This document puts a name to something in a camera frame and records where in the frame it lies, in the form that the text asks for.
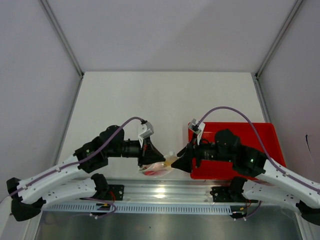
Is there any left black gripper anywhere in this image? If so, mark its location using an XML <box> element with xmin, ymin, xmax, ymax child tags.
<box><xmin>106</xmin><ymin>136</ymin><xmax>166</xmax><ymax>168</ymax></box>

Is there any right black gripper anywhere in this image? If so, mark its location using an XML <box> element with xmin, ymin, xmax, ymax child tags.
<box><xmin>171</xmin><ymin>132</ymin><xmax>234</xmax><ymax>174</ymax></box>

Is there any yellow toy pepper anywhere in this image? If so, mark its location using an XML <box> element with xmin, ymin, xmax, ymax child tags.
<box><xmin>163</xmin><ymin>160</ymin><xmax>175</xmax><ymax>168</ymax></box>

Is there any clear zip top bag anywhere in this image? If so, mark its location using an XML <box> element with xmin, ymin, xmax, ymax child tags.
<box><xmin>138</xmin><ymin>151</ymin><xmax>178</xmax><ymax>178</ymax></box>

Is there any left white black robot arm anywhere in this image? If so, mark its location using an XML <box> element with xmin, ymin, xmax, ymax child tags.
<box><xmin>6</xmin><ymin>123</ymin><xmax>166</xmax><ymax>222</ymax></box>

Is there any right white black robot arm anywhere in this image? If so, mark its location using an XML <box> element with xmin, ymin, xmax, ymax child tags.
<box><xmin>171</xmin><ymin>129</ymin><xmax>320</xmax><ymax>225</ymax></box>

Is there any red plastic tray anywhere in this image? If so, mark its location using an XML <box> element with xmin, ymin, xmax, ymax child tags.
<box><xmin>190</xmin><ymin>122</ymin><xmax>286</xmax><ymax>181</ymax></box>

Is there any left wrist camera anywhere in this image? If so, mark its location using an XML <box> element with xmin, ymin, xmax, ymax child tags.
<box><xmin>137</xmin><ymin>120</ymin><xmax>154</xmax><ymax>146</ymax></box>

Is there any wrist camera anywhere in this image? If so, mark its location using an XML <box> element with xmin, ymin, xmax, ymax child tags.
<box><xmin>137</xmin><ymin>120</ymin><xmax>154</xmax><ymax>146</ymax></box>
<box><xmin>188</xmin><ymin>119</ymin><xmax>206</xmax><ymax>145</ymax></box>

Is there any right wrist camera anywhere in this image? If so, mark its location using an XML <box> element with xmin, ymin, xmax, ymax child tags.
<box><xmin>188</xmin><ymin>119</ymin><xmax>206</xmax><ymax>145</ymax></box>

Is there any aluminium mounting rail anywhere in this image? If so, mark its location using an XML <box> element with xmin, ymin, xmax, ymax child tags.
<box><xmin>49</xmin><ymin>177</ymin><xmax>278</xmax><ymax>202</ymax></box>

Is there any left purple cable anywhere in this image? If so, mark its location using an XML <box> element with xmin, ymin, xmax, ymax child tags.
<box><xmin>0</xmin><ymin>116</ymin><xmax>148</xmax><ymax>220</ymax></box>

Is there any purple cable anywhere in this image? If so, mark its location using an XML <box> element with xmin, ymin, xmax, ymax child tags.
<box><xmin>194</xmin><ymin>106</ymin><xmax>320</xmax><ymax>221</ymax></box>
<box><xmin>0</xmin><ymin>116</ymin><xmax>148</xmax><ymax>220</ymax></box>

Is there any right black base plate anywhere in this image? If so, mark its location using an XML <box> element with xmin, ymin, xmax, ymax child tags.
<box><xmin>209</xmin><ymin>186</ymin><xmax>259</xmax><ymax>203</ymax></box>

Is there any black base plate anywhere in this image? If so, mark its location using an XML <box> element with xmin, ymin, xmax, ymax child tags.
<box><xmin>91</xmin><ymin>184</ymin><xmax>125</xmax><ymax>201</ymax></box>
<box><xmin>209</xmin><ymin>186</ymin><xmax>259</xmax><ymax>203</ymax></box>

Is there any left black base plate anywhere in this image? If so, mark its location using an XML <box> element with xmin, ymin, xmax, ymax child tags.
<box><xmin>91</xmin><ymin>184</ymin><xmax>125</xmax><ymax>201</ymax></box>

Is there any white slotted cable duct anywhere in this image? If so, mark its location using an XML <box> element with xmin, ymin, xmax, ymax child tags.
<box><xmin>46</xmin><ymin>201</ymin><xmax>233</xmax><ymax>215</ymax></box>

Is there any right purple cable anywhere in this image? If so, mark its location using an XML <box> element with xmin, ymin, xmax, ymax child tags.
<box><xmin>194</xmin><ymin>106</ymin><xmax>320</xmax><ymax>221</ymax></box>

